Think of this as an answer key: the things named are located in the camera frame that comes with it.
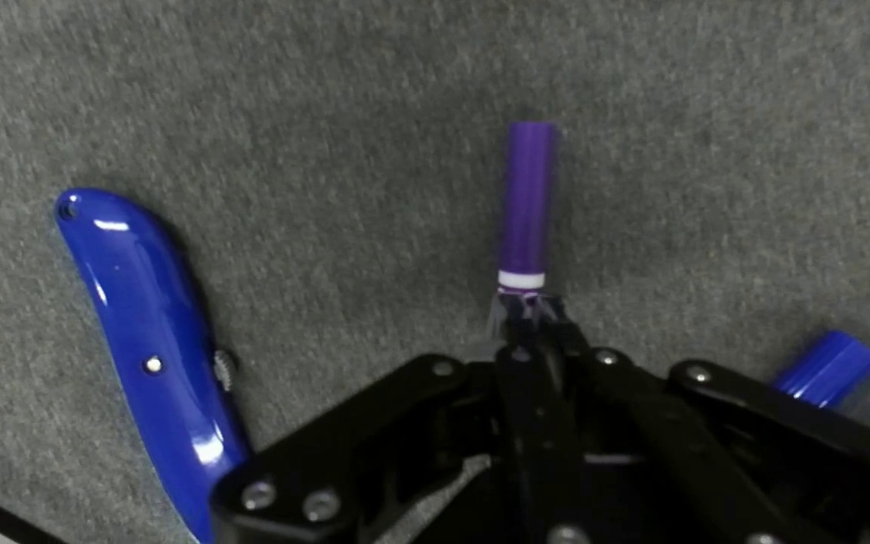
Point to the blue utility knife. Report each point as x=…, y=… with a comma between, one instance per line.
x=143, y=312

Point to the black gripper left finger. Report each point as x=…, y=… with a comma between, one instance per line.
x=407, y=455

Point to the gray tablecloth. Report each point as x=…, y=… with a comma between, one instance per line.
x=302, y=121

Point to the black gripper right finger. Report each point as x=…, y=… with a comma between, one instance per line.
x=718, y=464

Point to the blue marker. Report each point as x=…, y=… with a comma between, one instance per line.
x=830, y=366

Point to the purple marker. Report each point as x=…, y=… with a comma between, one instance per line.
x=530, y=200

